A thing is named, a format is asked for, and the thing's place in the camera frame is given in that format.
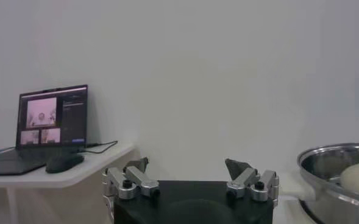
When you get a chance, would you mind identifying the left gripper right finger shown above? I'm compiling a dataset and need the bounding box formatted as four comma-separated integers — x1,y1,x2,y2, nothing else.
224,158,280,203

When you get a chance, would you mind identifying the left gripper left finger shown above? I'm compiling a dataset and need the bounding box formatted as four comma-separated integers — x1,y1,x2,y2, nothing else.
102,156,161,201

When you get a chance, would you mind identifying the steel steamer basket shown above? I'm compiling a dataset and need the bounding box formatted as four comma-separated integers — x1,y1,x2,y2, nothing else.
297,142,359,224

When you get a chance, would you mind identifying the white side table with mouse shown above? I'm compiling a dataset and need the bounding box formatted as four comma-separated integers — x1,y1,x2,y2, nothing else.
0,141,137,224

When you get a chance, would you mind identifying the white electric cooker base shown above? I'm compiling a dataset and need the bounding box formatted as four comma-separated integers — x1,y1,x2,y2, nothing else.
278,173,326,224

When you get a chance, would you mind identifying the black computer mouse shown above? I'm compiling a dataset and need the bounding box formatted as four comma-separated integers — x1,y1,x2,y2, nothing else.
44,153,85,174

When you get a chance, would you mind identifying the black laptop with mouse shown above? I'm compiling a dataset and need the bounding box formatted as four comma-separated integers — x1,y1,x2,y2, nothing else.
0,84,88,177

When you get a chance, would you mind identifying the black looped laptop cable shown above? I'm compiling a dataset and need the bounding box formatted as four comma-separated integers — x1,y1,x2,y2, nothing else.
81,139,119,155

